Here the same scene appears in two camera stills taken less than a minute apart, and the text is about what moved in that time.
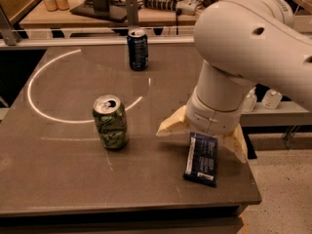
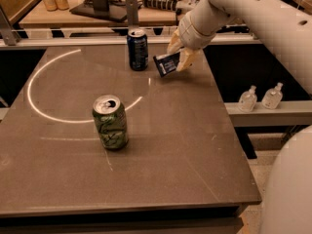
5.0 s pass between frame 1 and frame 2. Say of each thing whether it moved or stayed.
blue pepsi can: stayed
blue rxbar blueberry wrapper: moved
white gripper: moved
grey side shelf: stayed
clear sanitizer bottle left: stayed
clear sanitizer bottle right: stayed
